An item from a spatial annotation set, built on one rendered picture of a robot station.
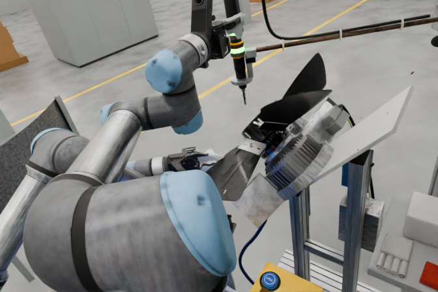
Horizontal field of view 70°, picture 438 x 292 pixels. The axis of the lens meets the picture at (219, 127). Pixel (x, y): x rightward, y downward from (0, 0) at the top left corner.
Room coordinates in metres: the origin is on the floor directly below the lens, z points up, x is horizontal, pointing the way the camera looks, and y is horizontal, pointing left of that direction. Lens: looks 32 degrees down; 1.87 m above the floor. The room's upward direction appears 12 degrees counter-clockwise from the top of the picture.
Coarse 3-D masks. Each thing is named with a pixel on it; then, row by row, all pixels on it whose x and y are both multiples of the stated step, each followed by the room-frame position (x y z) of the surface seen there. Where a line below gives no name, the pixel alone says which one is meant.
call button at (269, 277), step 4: (268, 272) 0.49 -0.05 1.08; (264, 276) 0.49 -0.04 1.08; (268, 276) 0.48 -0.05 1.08; (272, 276) 0.48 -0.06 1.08; (276, 276) 0.48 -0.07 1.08; (264, 280) 0.48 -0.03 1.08; (268, 280) 0.47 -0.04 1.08; (272, 280) 0.47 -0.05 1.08; (276, 280) 0.47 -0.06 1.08; (264, 284) 0.47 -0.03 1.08; (268, 284) 0.46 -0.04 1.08; (272, 284) 0.46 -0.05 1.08; (276, 284) 0.46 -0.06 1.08
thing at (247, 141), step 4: (244, 140) 0.95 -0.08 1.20; (248, 140) 0.95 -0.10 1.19; (252, 140) 0.94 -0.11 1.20; (244, 144) 0.93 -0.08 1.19; (248, 144) 0.93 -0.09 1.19; (256, 144) 0.92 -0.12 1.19; (260, 144) 0.91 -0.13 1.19; (264, 144) 0.91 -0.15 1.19; (240, 148) 0.92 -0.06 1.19; (244, 148) 0.91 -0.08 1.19; (248, 148) 0.91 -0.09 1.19; (252, 148) 0.90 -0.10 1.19; (256, 148) 0.90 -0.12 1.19; (260, 148) 0.89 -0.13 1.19; (264, 148) 0.89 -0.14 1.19; (252, 152) 0.88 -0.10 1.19; (256, 152) 0.88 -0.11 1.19; (260, 152) 0.87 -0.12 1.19
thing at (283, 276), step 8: (272, 264) 0.52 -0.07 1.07; (264, 272) 0.50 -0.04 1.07; (272, 272) 0.50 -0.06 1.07; (280, 272) 0.49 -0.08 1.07; (288, 272) 0.49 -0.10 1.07; (256, 280) 0.49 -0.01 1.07; (280, 280) 0.47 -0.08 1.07; (288, 280) 0.47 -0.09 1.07; (296, 280) 0.46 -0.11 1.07; (304, 280) 0.46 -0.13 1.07; (256, 288) 0.47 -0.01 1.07; (272, 288) 0.46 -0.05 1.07; (280, 288) 0.45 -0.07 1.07; (288, 288) 0.45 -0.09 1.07; (296, 288) 0.44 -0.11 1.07; (304, 288) 0.44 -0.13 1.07; (312, 288) 0.44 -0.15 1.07; (320, 288) 0.43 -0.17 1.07
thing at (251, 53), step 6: (252, 48) 0.91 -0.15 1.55; (246, 54) 0.89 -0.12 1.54; (252, 54) 0.89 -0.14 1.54; (246, 60) 0.89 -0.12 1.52; (252, 60) 0.89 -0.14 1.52; (246, 66) 0.89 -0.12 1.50; (252, 72) 0.89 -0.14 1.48; (234, 78) 0.91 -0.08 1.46; (246, 78) 0.89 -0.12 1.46; (252, 78) 0.90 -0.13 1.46; (234, 84) 0.89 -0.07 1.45; (240, 84) 0.88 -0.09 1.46
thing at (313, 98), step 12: (288, 96) 0.75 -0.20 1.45; (300, 96) 0.77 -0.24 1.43; (312, 96) 0.79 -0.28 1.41; (324, 96) 0.80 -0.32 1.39; (264, 108) 0.77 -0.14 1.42; (276, 108) 0.81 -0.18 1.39; (288, 108) 0.83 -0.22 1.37; (300, 108) 0.83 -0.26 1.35; (264, 120) 0.89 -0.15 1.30; (276, 120) 0.89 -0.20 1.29; (288, 120) 0.89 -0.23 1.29
